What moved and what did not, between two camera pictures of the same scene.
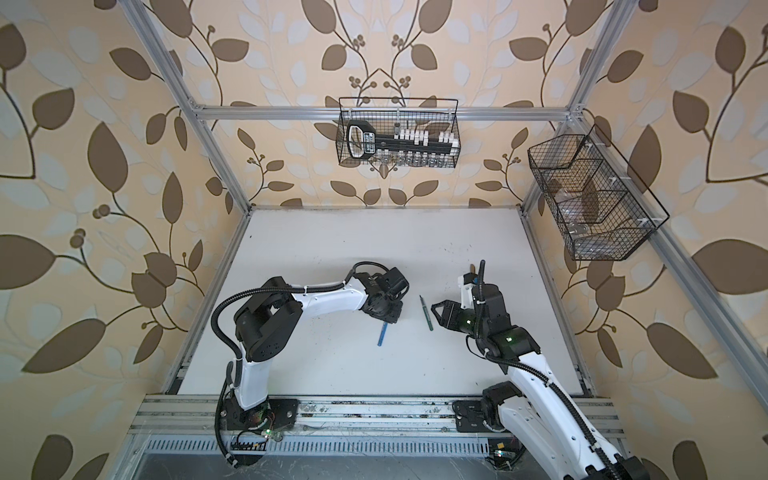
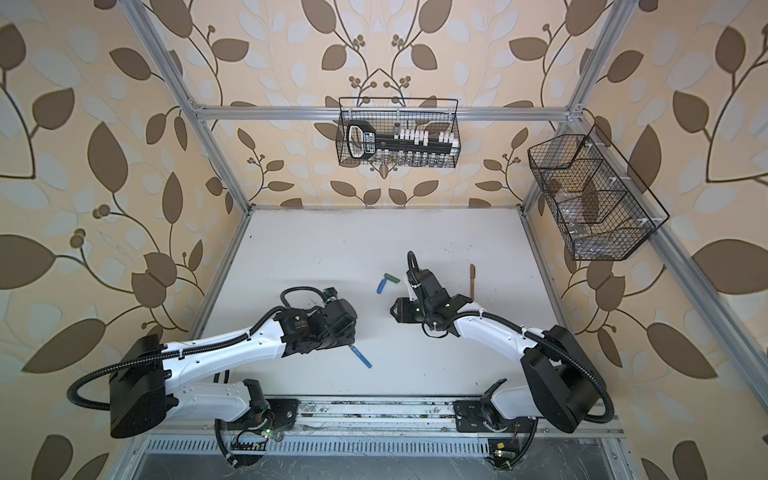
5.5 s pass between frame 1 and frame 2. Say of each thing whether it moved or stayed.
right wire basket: stayed
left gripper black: moved
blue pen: moved
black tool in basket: stayed
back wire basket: stayed
